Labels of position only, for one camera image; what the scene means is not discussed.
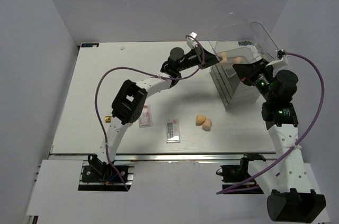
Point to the clear false eyelash case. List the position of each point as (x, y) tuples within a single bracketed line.
[(172, 131)]

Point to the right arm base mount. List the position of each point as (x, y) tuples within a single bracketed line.
[(232, 174)]

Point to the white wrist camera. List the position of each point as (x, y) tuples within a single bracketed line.
[(192, 42), (281, 61)]

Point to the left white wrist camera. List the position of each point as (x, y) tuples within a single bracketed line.
[(192, 42)]

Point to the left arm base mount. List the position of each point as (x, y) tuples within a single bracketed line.
[(100, 176)]

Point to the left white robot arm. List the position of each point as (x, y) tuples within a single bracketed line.
[(129, 102)]

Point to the gold black lipstick left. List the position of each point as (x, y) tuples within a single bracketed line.
[(108, 119)]

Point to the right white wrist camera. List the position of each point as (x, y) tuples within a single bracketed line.
[(281, 61)]

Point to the blue label sticker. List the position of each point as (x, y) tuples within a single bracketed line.
[(89, 45)]

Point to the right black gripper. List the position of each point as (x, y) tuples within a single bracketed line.
[(245, 71)]

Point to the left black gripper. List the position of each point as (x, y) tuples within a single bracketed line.
[(204, 59)]

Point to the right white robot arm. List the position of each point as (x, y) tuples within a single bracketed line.
[(290, 194)]

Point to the clear acrylic organizer with lid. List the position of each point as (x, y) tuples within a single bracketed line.
[(239, 42)]

